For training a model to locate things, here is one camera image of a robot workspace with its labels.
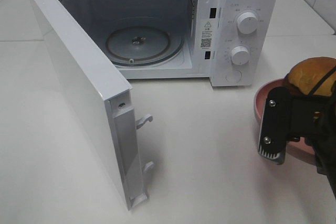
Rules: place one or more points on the round white door button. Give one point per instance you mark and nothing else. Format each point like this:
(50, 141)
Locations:
(234, 76)

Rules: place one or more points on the upper white control knob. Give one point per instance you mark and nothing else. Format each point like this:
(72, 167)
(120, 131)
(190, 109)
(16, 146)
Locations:
(247, 22)

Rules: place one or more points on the white control knob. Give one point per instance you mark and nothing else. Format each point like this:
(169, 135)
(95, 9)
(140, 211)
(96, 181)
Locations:
(247, 22)
(240, 55)

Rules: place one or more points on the white microwave door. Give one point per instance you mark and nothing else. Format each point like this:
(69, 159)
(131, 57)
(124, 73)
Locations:
(100, 96)

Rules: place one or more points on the pink round plate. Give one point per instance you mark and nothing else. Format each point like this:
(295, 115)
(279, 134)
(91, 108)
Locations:
(298, 150)

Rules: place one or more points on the lower white control knob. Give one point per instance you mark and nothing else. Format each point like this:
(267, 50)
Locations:
(240, 55)

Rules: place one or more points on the white microwave oven body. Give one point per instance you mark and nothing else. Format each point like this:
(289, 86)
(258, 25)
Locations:
(209, 29)

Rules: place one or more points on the glass microwave turntable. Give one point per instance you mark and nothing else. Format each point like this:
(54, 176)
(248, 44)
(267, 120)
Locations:
(137, 46)

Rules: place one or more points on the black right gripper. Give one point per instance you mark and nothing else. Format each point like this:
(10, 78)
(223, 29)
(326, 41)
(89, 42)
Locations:
(288, 115)

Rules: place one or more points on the burger with brown bun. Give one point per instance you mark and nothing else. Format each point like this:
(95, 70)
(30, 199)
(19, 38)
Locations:
(305, 75)

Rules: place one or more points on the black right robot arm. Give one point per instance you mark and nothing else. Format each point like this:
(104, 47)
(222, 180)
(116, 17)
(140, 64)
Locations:
(329, 166)

